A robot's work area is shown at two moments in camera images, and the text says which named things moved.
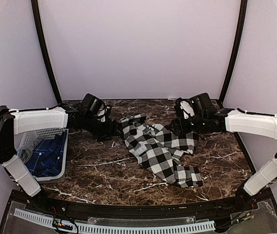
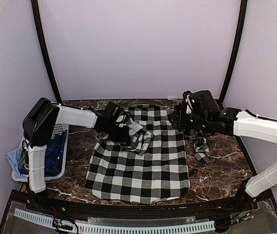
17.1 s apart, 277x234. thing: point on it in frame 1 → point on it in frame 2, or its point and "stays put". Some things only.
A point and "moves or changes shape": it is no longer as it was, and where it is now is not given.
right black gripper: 175,122 → 179,122
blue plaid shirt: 46,156 stays put
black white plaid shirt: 160,149 moves or changes shape
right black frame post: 231,63 stays put
